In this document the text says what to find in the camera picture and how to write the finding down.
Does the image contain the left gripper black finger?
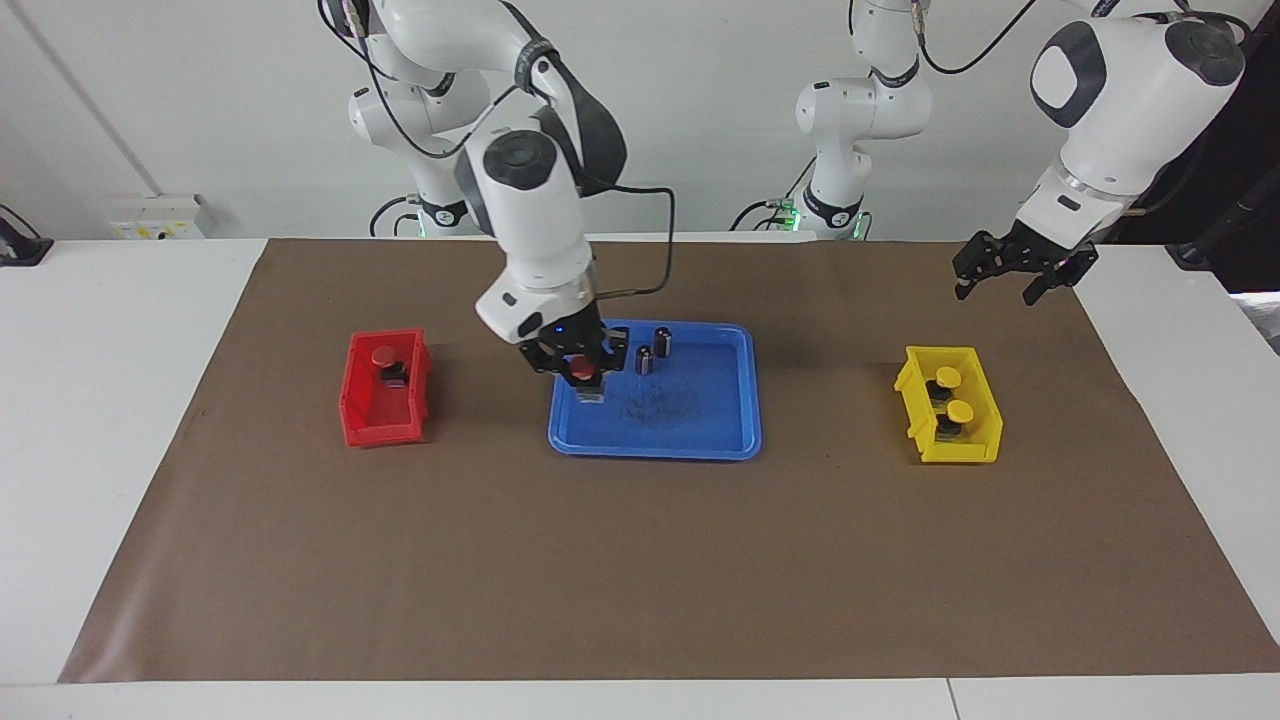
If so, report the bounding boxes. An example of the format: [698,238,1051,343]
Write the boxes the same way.
[1022,260,1079,306]
[952,232,1005,301]

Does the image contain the blue plastic tray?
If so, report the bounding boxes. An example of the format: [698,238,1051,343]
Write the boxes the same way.
[547,319,763,461]

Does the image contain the yellow plastic bin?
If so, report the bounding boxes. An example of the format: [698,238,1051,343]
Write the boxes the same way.
[894,346,1003,464]

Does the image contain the red plastic bin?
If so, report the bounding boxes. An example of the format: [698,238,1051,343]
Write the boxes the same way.
[339,329,433,448]

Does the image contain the black stand leg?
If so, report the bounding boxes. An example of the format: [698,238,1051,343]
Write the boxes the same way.
[1168,190,1280,271]

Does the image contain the brown table mat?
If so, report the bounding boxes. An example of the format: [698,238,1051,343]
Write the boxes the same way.
[58,238,1280,684]

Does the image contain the black backdrop panel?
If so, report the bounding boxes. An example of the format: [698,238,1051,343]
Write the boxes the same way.
[1105,0,1280,293]

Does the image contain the black device on table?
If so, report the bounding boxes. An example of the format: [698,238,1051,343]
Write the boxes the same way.
[0,205,53,267]

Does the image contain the black left arm base cable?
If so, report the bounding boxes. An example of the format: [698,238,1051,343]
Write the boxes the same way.
[728,158,816,233]

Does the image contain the black arm base cable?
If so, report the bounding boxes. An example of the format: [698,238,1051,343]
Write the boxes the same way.
[728,158,816,233]
[368,195,426,239]

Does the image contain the black right arm base cable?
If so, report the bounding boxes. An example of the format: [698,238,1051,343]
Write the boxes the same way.
[368,195,426,239]

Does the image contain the white wall socket box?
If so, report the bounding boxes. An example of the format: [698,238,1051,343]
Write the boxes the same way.
[108,195,206,241]

